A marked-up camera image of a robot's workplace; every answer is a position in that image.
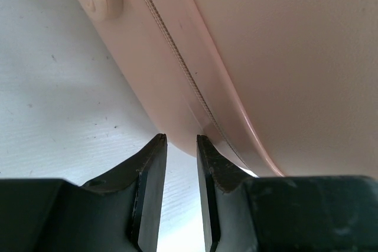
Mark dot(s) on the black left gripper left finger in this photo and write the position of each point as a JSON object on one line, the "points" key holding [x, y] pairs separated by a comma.
{"points": [[127, 209]]}

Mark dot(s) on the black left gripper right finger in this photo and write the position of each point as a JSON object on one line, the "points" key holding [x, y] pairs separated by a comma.
{"points": [[226, 212]]}

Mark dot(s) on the pink hard-shell suitcase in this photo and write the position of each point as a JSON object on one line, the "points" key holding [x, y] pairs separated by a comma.
{"points": [[280, 87]]}

